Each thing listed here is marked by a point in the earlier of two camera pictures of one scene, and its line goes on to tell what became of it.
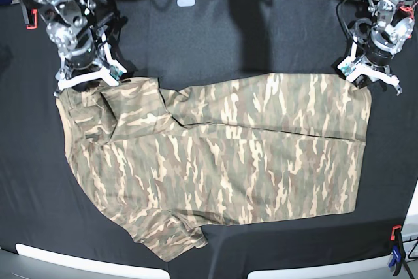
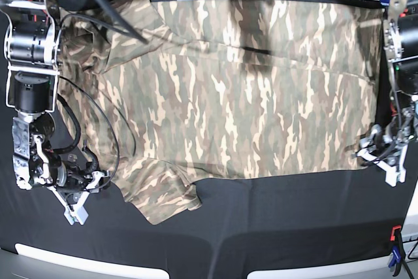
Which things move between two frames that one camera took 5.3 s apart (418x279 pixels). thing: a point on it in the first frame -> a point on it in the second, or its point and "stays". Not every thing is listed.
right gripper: [374, 62] -> [386, 141]
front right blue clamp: [398, 251] stays
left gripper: [82, 67] -> [47, 167]
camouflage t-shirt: [166, 157] stays
